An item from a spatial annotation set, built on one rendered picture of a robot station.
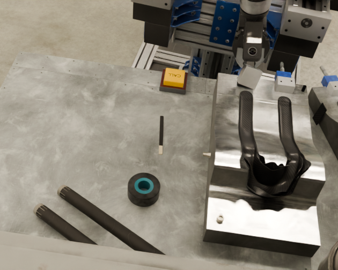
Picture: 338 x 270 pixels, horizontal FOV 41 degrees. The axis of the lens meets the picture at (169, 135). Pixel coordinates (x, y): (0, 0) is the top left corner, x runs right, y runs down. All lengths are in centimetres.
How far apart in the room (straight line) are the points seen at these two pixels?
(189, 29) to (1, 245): 145
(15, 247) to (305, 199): 90
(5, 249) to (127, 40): 257
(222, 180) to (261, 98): 31
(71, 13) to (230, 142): 212
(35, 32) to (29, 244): 263
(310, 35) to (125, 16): 174
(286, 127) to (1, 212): 75
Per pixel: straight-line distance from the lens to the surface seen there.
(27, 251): 34
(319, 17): 149
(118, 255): 33
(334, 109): 141
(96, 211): 106
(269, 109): 129
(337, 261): 58
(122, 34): 291
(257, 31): 117
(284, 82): 133
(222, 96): 128
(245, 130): 122
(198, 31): 171
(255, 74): 130
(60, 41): 286
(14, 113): 135
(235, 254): 110
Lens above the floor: 177
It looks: 49 degrees down
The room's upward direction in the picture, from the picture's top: 8 degrees clockwise
